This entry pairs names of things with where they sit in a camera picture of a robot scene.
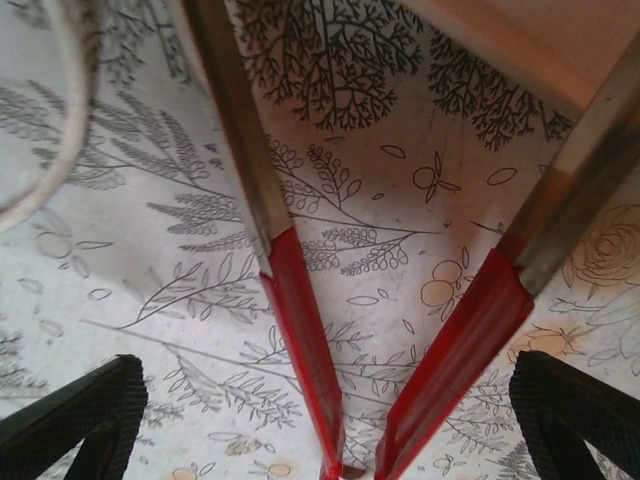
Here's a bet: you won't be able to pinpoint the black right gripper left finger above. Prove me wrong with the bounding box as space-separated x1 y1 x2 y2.
0 353 149 480

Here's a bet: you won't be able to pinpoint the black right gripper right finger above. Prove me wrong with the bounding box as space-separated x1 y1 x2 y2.
509 350 640 480

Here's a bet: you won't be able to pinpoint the metal tongs with red handle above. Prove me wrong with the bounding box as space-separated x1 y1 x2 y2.
181 0 640 480

